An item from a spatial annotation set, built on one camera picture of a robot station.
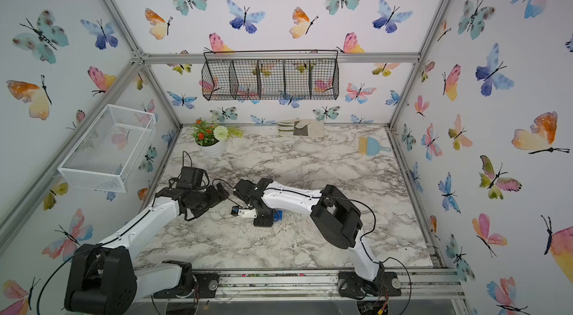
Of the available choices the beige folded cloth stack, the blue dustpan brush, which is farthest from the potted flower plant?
the blue dustpan brush

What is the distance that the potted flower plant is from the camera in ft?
3.21

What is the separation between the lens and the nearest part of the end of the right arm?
0.63m

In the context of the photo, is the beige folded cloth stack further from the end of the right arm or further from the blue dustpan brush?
the end of the right arm

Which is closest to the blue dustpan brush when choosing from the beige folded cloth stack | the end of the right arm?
the beige folded cloth stack

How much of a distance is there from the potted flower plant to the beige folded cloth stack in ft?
0.91

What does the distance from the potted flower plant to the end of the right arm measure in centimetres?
34

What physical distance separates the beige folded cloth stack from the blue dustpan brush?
21 centimetres

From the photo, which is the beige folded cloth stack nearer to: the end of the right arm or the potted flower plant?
the potted flower plant

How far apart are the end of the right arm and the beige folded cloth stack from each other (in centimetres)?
53

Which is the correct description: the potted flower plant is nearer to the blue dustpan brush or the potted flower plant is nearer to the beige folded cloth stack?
the beige folded cloth stack

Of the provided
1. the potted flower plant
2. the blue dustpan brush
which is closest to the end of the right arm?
the potted flower plant

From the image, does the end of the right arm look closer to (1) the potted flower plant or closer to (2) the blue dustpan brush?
(1) the potted flower plant

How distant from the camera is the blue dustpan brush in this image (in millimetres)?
1129

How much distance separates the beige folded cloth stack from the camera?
1203 millimetres
